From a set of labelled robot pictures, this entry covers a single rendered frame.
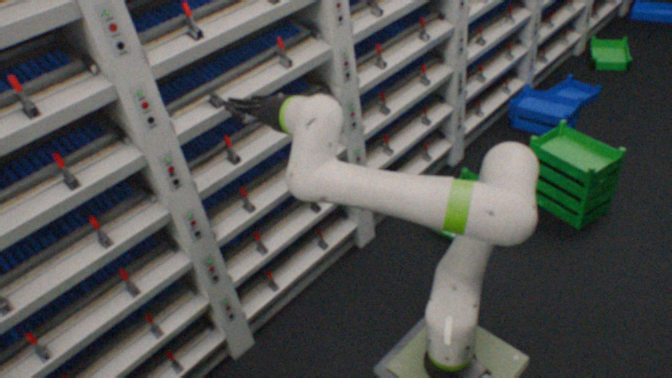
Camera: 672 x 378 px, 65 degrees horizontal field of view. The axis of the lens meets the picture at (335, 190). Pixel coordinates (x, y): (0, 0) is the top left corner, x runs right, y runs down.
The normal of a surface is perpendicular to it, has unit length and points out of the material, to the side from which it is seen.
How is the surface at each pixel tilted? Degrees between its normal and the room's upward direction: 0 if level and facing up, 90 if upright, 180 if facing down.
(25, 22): 109
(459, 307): 9
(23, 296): 19
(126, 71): 90
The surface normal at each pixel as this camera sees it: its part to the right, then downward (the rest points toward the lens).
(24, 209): 0.11, -0.61
